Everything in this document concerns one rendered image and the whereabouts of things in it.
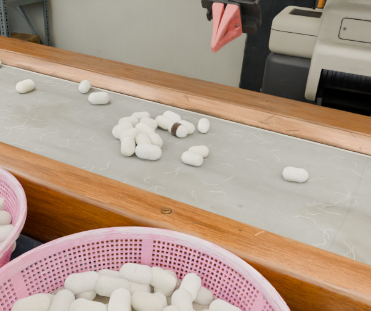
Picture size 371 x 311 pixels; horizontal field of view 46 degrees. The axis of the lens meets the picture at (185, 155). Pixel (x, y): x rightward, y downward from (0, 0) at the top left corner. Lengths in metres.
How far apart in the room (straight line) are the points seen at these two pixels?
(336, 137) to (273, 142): 0.10
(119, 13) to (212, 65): 0.68
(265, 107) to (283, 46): 0.69
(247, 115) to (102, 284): 0.45
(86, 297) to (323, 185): 0.35
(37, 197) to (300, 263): 0.31
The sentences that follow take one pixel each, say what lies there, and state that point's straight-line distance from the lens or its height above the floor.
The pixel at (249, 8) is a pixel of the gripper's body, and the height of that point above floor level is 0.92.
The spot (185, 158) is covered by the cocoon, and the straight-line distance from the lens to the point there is 0.61.
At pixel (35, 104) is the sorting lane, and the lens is 0.83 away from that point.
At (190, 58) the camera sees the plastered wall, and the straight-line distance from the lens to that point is 2.81.
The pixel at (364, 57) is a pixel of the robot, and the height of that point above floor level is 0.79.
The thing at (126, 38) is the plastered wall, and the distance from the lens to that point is 2.97.
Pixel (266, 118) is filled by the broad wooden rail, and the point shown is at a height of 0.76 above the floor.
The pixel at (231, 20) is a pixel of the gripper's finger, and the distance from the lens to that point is 0.78.
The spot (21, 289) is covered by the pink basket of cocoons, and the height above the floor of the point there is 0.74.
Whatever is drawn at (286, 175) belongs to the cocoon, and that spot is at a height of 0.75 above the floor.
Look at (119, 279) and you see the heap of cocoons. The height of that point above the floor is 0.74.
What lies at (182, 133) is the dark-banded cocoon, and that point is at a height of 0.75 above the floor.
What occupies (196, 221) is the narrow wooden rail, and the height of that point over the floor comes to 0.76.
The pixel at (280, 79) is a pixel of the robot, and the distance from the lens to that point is 1.49.
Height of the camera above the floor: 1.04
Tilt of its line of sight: 28 degrees down
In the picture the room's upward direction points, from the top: 5 degrees clockwise
